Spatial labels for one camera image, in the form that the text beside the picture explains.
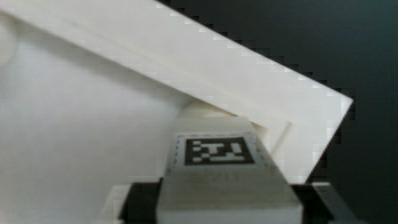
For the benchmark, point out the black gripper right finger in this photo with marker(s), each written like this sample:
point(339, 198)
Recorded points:
point(326, 208)

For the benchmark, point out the white table leg with tag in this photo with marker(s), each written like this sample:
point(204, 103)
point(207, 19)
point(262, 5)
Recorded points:
point(223, 185)

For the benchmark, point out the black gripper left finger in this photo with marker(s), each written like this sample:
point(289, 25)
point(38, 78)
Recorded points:
point(131, 204)

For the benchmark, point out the white square table top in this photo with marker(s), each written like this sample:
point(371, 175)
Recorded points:
point(109, 63)

